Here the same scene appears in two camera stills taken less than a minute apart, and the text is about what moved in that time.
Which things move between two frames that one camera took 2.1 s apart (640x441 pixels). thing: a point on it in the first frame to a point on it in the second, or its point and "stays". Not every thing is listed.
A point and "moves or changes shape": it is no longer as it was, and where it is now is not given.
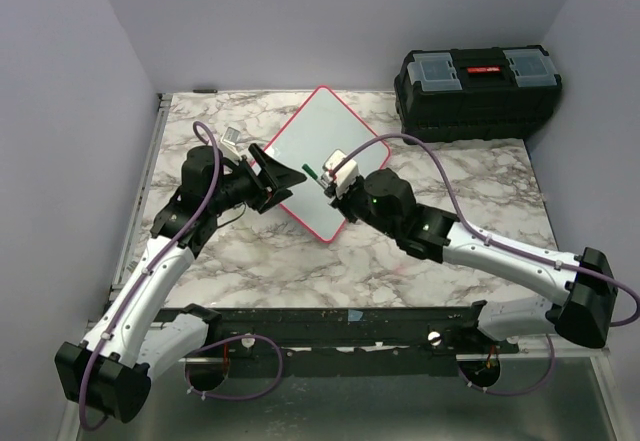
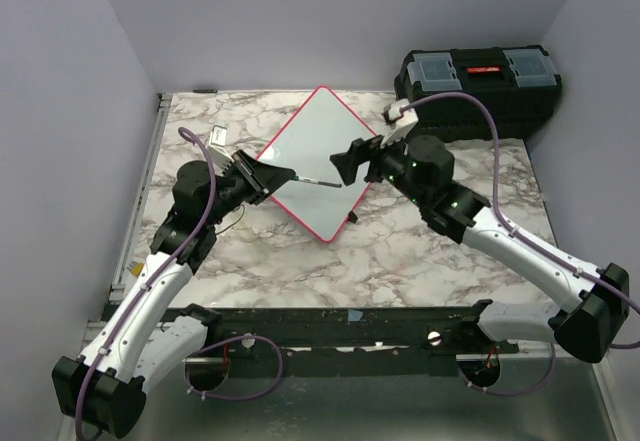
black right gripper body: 352,202 to 386,164
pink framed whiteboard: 322,126 stays
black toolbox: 476,94 stays
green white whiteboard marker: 306,168 moves or changes shape
